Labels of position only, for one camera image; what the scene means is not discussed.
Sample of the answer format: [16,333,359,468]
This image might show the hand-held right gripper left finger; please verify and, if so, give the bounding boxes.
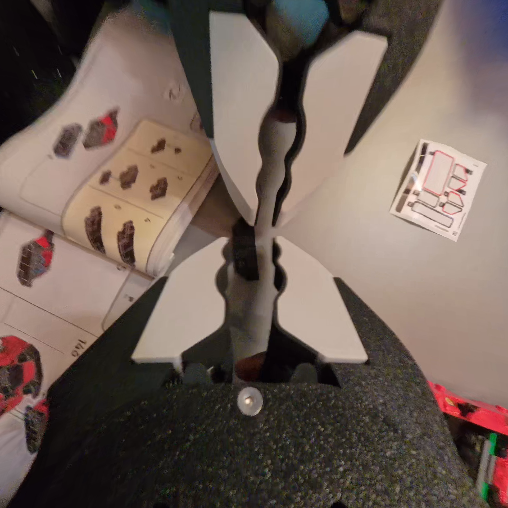
[131,237,232,366]

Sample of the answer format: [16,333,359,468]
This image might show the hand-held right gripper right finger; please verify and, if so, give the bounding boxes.
[272,236,369,364]

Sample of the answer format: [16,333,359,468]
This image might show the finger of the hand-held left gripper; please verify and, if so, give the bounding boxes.
[208,11,283,226]
[272,30,389,228]

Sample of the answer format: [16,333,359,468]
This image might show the lego instruction booklet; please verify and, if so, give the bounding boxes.
[0,16,220,481]

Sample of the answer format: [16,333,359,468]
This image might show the red lego car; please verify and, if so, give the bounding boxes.
[428,381,508,508]

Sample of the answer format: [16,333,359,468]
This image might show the person's right hand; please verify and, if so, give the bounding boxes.
[234,353,265,378]

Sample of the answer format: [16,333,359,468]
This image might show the white sticker sheet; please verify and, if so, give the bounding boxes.
[390,139,487,242]

